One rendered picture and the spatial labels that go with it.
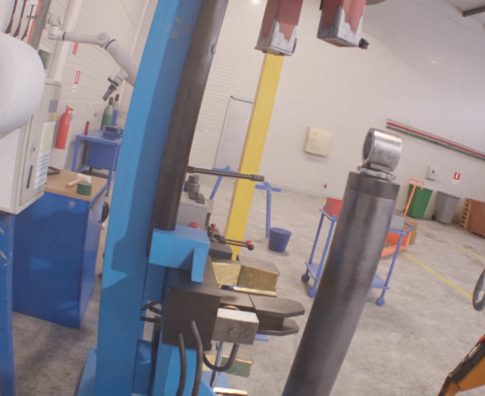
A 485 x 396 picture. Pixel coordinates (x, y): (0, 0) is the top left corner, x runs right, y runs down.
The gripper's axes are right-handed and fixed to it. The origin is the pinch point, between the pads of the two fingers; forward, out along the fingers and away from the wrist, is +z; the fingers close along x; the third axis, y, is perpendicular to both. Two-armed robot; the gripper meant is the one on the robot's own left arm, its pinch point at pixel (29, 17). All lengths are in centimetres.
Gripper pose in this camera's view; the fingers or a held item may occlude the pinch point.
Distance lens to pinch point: 399.9
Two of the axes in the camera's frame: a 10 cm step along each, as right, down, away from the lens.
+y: 2.4, -9.4, -2.5
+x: 1.4, 2.9, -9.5
